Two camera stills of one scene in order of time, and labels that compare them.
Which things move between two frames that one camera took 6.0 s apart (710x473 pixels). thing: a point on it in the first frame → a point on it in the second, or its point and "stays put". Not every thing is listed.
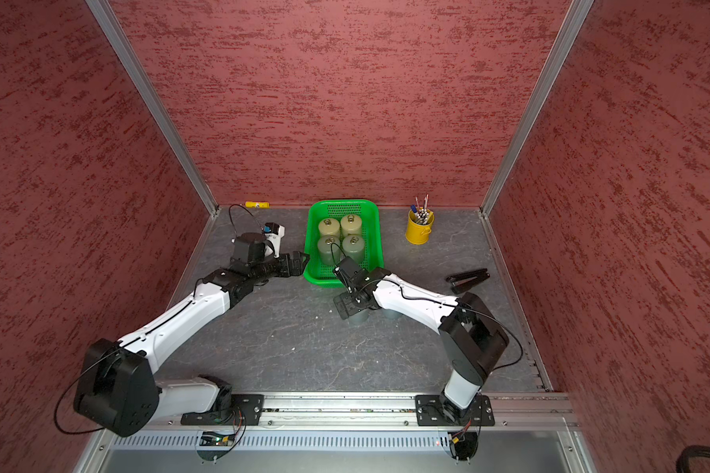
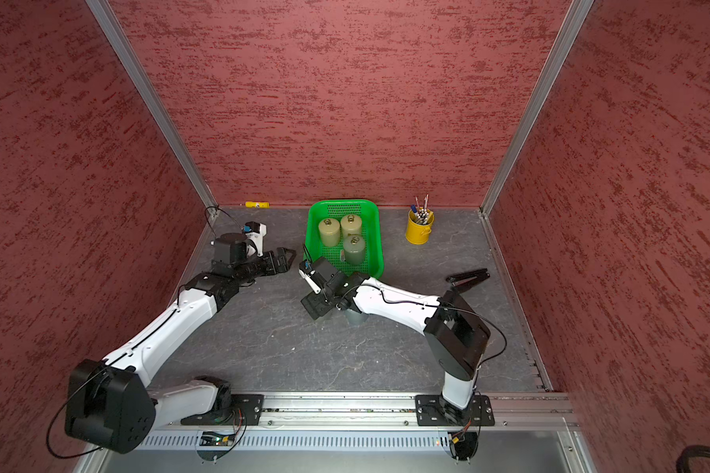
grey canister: x=359 y=318 stays put
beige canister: x=351 y=225 stays put
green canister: x=354 y=246 stays put
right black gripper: x=344 y=302 → x=315 y=305
